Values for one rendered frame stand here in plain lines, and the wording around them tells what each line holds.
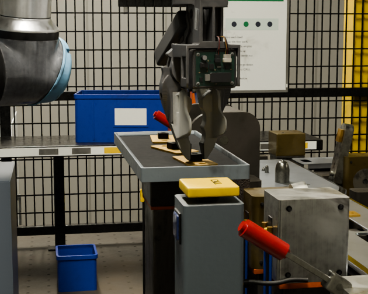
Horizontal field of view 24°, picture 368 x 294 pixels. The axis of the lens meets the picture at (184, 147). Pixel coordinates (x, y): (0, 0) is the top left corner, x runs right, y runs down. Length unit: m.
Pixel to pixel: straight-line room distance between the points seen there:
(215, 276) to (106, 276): 1.27
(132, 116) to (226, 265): 1.35
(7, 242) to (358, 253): 0.54
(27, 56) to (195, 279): 0.61
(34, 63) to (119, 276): 0.91
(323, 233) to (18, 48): 0.60
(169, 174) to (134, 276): 1.18
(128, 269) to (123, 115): 0.41
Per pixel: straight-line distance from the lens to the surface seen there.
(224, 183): 0.98
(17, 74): 1.43
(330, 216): 1.16
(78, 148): 2.25
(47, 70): 1.46
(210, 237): 0.96
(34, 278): 2.23
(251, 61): 2.53
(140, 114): 2.28
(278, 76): 2.55
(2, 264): 1.39
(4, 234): 1.37
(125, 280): 2.19
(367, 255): 1.31
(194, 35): 1.06
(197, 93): 1.93
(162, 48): 1.15
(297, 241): 1.16
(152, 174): 1.05
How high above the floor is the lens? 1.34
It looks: 8 degrees down
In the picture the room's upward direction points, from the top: straight up
